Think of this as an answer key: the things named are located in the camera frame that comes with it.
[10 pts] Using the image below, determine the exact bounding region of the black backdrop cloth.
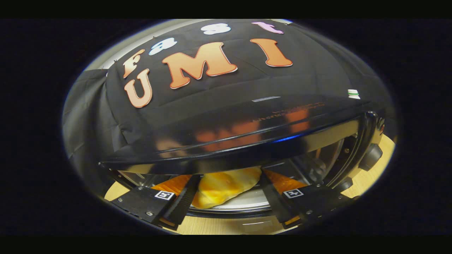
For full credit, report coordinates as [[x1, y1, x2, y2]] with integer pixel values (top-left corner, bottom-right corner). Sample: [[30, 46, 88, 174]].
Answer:
[[63, 19, 392, 191]]

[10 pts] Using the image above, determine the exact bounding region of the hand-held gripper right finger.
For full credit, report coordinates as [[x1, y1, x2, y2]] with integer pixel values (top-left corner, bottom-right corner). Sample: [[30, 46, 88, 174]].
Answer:
[[260, 169, 353, 230]]

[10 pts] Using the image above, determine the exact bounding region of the black toaster oven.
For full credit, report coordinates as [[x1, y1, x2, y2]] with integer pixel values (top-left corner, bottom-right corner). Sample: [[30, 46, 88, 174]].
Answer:
[[98, 95, 388, 222]]

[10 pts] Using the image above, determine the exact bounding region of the golden bread roll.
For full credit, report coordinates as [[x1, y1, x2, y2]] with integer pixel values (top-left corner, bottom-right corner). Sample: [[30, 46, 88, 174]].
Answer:
[[191, 167, 262, 209]]

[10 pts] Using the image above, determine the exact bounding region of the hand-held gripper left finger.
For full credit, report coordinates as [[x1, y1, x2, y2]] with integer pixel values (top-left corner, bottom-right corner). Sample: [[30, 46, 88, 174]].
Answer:
[[110, 174, 203, 230]]

